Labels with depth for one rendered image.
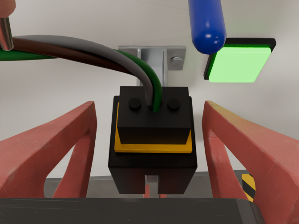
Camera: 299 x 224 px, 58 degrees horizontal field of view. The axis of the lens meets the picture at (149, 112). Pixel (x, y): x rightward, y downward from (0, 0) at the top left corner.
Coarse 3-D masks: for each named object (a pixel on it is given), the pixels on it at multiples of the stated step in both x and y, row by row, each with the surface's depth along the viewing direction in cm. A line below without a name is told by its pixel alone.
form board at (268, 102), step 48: (48, 0) 15; (96, 0) 15; (144, 0) 15; (240, 0) 15; (288, 0) 15; (192, 48) 18; (288, 48) 18; (0, 96) 24; (48, 96) 24; (96, 96) 24; (192, 96) 24; (240, 96) 24; (288, 96) 24; (96, 144) 34
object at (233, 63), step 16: (224, 48) 17; (240, 48) 17; (256, 48) 17; (272, 48) 18; (208, 64) 19; (224, 64) 18; (240, 64) 18; (256, 64) 18; (224, 80) 20; (240, 80) 20
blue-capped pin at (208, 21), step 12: (192, 0) 7; (204, 0) 6; (216, 0) 6; (192, 12) 6; (204, 12) 6; (216, 12) 6; (192, 24) 6; (204, 24) 6; (216, 24) 6; (192, 36) 6; (204, 36) 6; (216, 36) 6; (204, 48) 6; (216, 48) 6
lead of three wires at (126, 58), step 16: (0, 48) 7; (16, 48) 7; (32, 48) 7; (48, 48) 7; (64, 48) 7; (80, 48) 7; (96, 48) 7; (96, 64) 8; (112, 64) 8; (128, 64) 8; (144, 64) 9; (144, 80) 9; (160, 96) 10
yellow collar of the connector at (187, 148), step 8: (120, 144) 12; (128, 144) 12; (136, 144) 12; (144, 144) 12; (152, 144) 12; (160, 144) 12; (168, 144) 12; (176, 144) 12; (184, 144) 12; (144, 152) 13; (152, 152) 13; (160, 152) 13; (168, 152) 13; (176, 152) 13; (184, 152) 13
